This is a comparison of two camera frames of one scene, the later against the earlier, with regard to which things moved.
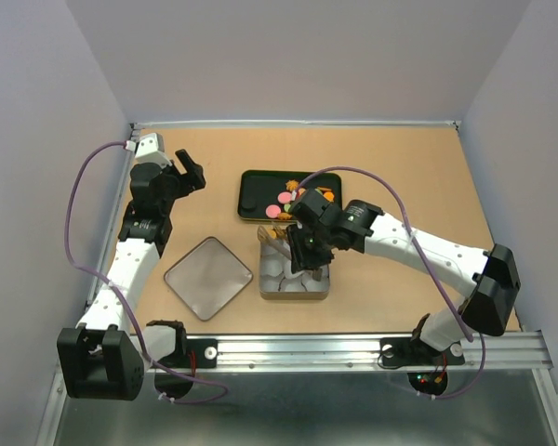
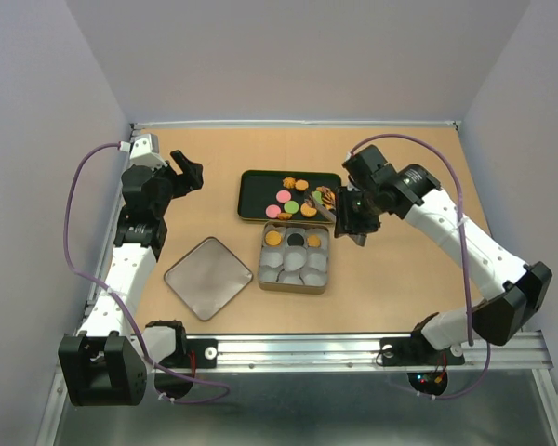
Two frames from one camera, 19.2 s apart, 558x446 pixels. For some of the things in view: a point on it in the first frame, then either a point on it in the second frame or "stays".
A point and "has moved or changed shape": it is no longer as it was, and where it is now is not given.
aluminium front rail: [498, 352] stays
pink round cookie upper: [285, 197] stays
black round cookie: [248, 206] has moved or changed shape
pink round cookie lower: [272, 211] stays
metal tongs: [265, 236] has moved or changed shape
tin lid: [207, 277] stays
